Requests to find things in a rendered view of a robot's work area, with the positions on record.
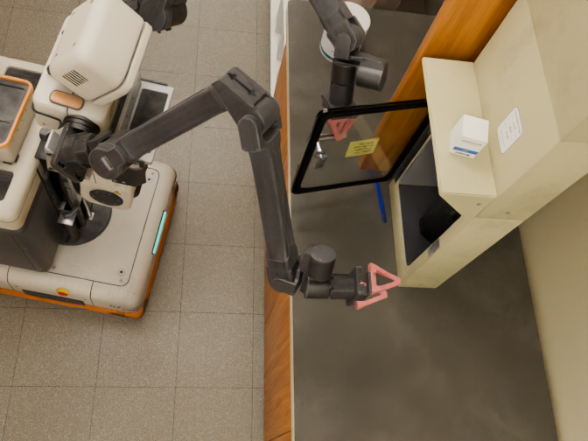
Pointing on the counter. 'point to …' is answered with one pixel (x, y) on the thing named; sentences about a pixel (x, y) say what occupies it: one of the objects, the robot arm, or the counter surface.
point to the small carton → (469, 136)
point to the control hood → (472, 103)
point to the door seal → (350, 115)
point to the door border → (346, 112)
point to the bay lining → (422, 168)
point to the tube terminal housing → (501, 70)
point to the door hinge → (412, 153)
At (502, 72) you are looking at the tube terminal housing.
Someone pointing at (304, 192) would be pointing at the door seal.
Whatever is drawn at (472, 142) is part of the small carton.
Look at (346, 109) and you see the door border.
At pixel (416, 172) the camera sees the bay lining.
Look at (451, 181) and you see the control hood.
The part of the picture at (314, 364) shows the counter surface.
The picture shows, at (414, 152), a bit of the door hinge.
